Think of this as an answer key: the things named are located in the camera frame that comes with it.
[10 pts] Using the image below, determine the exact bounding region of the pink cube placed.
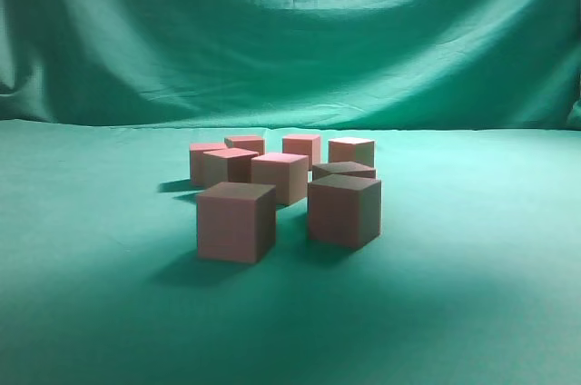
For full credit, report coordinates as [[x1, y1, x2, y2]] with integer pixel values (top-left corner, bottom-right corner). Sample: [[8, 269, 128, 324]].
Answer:
[[224, 135, 265, 155], [282, 134, 322, 170], [202, 148, 259, 188], [328, 137, 375, 167], [189, 143, 227, 187]]

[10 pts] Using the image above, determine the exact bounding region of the pink cube column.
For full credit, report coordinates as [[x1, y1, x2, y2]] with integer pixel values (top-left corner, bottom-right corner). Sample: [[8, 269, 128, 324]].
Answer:
[[312, 161, 377, 181], [196, 182, 276, 264], [307, 174, 382, 249], [251, 153, 309, 205]]

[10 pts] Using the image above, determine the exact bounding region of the green cloth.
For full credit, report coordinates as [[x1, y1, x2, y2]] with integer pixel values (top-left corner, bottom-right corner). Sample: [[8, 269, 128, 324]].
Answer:
[[1, 0, 580, 384]]

